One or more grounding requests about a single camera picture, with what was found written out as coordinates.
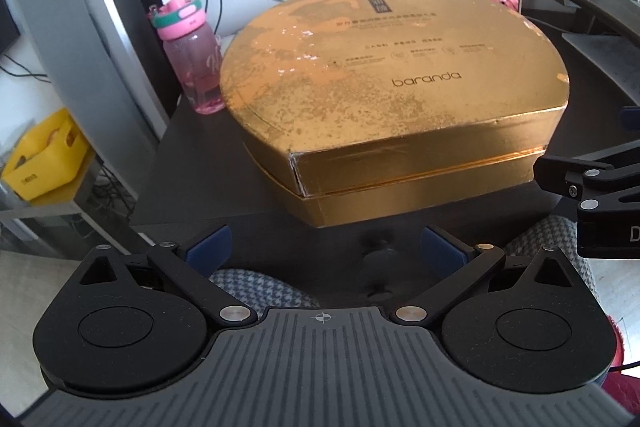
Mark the black monitor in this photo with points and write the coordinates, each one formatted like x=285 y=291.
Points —
x=7 y=22

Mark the pink water bottle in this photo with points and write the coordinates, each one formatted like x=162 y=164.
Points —
x=192 y=57

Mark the black desk shelf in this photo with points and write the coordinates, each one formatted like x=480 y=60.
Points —
x=590 y=7

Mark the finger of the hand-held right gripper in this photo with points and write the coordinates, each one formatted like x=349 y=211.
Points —
x=565 y=169
x=631 y=119

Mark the person's leg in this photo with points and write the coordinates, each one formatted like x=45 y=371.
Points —
x=550 y=232
x=260 y=289

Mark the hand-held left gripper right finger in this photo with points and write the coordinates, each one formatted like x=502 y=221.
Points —
x=440 y=248

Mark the yellow plastic box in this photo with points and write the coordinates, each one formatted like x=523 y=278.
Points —
x=45 y=157

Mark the grey metal shelf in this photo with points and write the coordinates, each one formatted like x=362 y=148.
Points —
x=65 y=212

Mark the black desktop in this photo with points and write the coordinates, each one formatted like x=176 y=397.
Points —
x=210 y=177

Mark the grey computer tower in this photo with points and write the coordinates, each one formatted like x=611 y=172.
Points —
x=75 y=32

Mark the person's left leg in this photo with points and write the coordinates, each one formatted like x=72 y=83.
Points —
x=260 y=289

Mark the gold baranda gift box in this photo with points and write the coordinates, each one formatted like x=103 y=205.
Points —
x=375 y=82

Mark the person's right leg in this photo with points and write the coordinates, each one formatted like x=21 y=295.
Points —
x=550 y=232

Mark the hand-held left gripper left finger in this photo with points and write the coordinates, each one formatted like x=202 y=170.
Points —
x=212 y=248

